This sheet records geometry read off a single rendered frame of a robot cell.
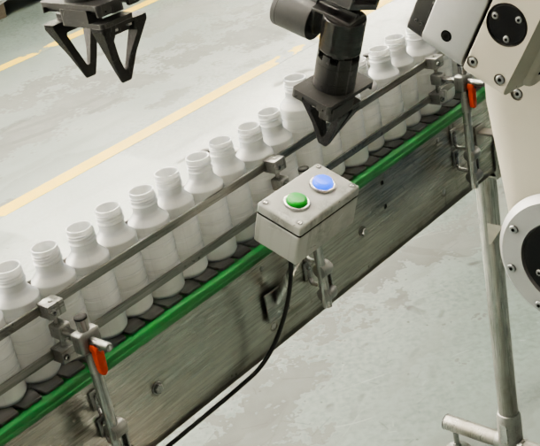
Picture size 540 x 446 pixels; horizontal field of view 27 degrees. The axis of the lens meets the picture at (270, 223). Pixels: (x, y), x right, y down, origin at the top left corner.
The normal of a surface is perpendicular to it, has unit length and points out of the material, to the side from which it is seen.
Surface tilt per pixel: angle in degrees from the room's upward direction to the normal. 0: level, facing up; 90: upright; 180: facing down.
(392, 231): 90
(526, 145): 101
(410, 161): 90
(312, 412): 0
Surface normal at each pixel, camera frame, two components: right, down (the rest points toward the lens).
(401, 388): -0.18, -0.88
